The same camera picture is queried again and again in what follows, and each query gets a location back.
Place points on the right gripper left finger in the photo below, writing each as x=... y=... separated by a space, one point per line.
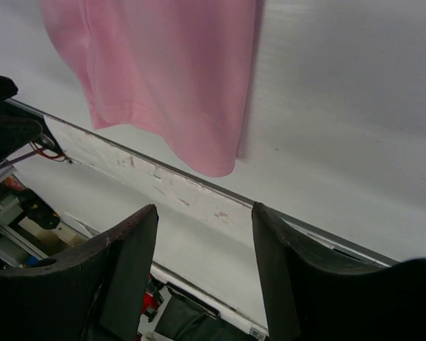
x=93 y=291

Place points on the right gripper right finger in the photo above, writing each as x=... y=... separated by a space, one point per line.
x=312 y=292

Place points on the pink t-shirt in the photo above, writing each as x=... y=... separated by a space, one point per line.
x=178 y=69

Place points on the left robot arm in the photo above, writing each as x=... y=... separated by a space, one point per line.
x=15 y=132

